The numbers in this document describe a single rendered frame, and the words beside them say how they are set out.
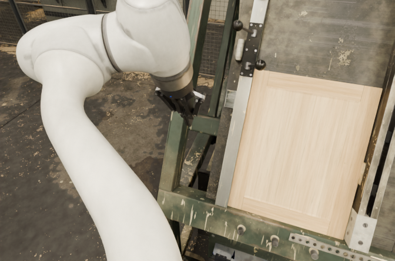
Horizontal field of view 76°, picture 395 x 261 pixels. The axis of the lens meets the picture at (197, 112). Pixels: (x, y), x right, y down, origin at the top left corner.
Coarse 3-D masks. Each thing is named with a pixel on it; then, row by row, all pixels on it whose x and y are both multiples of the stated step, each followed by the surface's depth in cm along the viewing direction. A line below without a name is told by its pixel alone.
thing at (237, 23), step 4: (236, 20) 85; (232, 24) 86; (236, 24) 85; (240, 24) 85; (236, 28) 85; (240, 28) 85; (244, 28) 88; (252, 32) 92; (256, 32) 93; (252, 36) 93; (256, 36) 93
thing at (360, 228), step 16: (384, 80) 87; (384, 96) 84; (384, 112) 82; (384, 128) 83; (368, 144) 89; (384, 144) 86; (368, 160) 87; (384, 160) 84; (368, 176) 85; (384, 176) 83; (368, 192) 85; (352, 208) 91; (368, 208) 88; (352, 224) 89; (368, 224) 86; (352, 240) 87; (368, 240) 86
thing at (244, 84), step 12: (264, 0) 93; (252, 12) 94; (264, 12) 93; (240, 84) 97; (240, 96) 98; (240, 108) 98; (240, 120) 98; (240, 132) 99; (228, 144) 100; (228, 156) 101; (228, 168) 101; (228, 180) 101; (228, 192) 101; (216, 204) 103
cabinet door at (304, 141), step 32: (256, 96) 98; (288, 96) 95; (320, 96) 92; (352, 96) 89; (256, 128) 99; (288, 128) 96; (320, 128) 93; (352, 128) 90; (256, 160) 100; (288, 160) 97; (320, 160) 94; (352, 160) 90; (256, 192) 101; (288, 192) 98; (320, 192) 94; (352, 192) 91; (320, 224) 95
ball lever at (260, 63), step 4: (260, 60) 84; (248, 64) 94; (252, 64) 91; (256, 64) 84; (260, 64) 83; (264, 64) 83; (248, 68) 94; (256, 68) 85; (260, 68) 84; (264, 68) 84
